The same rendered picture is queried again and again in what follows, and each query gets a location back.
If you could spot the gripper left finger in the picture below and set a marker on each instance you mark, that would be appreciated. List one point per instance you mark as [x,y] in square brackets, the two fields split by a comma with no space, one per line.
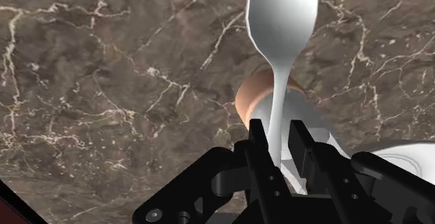
[261,169]

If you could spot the white spoon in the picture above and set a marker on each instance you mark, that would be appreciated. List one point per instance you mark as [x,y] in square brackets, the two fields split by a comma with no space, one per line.
[282,19]

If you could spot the white plate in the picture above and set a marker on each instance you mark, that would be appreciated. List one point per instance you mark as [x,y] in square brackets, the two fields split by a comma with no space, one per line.
[401,158]

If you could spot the brown cup with white inside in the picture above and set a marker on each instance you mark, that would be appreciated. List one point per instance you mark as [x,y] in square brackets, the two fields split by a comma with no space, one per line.
[253,90]

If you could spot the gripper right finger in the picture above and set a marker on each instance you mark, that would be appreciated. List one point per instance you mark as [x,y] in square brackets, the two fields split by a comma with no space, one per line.
[339,179]

